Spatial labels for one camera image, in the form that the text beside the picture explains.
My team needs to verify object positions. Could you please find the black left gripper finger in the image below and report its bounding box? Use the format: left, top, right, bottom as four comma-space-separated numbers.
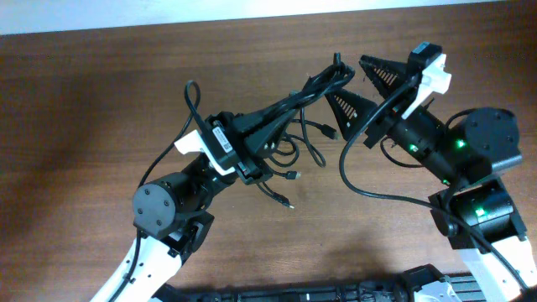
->
243, 109, 297, 159
231, 107, 294, 133

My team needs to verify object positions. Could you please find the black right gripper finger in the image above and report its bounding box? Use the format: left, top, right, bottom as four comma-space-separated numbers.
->
359, 55, 407, 99
325, 89, 378, 141

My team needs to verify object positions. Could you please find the black USB cable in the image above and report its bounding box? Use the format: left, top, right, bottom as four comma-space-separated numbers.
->
253, 52, 357, 211

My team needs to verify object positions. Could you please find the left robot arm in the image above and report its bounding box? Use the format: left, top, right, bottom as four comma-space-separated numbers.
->
93, 109, 297, 301

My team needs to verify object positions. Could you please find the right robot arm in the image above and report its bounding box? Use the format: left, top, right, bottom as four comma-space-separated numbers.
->
327, 50, 536, 301

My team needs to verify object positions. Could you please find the black right camera cable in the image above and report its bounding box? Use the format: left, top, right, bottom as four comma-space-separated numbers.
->
337, 75, 532, 294

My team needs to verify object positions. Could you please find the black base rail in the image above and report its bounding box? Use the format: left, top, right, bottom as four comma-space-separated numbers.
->
153, 263, 475, 302

